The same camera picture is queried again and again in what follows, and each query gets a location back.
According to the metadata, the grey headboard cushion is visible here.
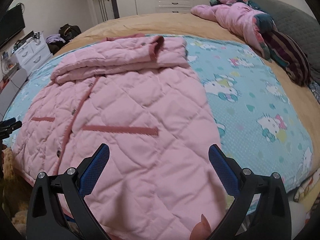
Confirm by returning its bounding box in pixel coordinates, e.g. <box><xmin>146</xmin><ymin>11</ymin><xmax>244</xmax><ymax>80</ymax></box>
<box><xmin>252</xmin><ymin>0</ymin><xmax>319</xmax><ymax>79</ymax></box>

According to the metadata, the person right hand thumb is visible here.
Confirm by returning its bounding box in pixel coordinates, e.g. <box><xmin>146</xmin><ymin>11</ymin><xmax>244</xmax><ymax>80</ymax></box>
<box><xmin>189</xmin><ymin>214</ymin><xmax>212</xmax><ymax>240</ymax></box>

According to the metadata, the white drawer chest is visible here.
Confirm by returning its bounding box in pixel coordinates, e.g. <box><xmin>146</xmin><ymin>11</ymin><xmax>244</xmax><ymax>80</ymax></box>
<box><xmin>11</xmin><ymin>32</ymin><xmax>52</xmax><ymax>76</ymax></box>

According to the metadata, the blue cartoon cat blanket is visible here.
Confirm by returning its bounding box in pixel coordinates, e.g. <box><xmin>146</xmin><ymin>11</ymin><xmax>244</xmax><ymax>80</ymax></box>
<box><xmin>2</xmin><ymin>34</ymin><xmax>315</xmax><ymax>215</ymax></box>

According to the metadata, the dark striped pillow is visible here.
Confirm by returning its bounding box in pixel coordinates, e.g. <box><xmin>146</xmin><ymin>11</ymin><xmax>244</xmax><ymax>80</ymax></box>
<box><xmin>263</xmin><ymin>30</ymin><xmax>311</xmax><ymax>87</ymax></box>

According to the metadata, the white bedroom door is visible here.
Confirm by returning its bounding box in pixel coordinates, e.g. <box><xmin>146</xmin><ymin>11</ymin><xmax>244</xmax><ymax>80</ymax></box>
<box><xmin>88</xmin><ymin>0</ymin><xmax>114</xmax><ymax>24</ymax></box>

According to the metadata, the pink quilted jacket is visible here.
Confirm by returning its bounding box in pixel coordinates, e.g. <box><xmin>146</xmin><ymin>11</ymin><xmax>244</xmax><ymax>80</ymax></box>
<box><xmin>12</xmin><ymin>36</ymin><xmax>226</xmax><ymax>239</ymax></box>

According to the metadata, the black backpack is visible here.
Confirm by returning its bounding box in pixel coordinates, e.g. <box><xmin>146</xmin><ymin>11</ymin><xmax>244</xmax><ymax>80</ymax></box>
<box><xmin>59</xmin><ymin>24</ymin><xmax>81</xmax><ymax>42</ymax></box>

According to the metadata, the tan bed cover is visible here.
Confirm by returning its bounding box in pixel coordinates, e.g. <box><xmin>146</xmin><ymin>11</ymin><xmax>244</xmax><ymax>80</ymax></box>
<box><xmin>55</xmin><ymin>13</ymin><xmax>319</xmax><ymax>144</ymax></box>

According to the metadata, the lilac clothes pile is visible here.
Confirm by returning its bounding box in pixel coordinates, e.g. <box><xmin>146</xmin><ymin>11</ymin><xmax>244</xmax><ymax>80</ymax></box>
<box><xmin>46</xmin><ymin>34</ymin><xmax>66</xmax><ymax>44</ymax></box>

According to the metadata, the black wall television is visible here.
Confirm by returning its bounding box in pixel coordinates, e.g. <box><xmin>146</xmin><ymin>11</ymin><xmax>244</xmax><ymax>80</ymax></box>
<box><xmin>0</xmin><ymin>4</ymin><xmax>25</xmax><ymax>48</ymax></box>

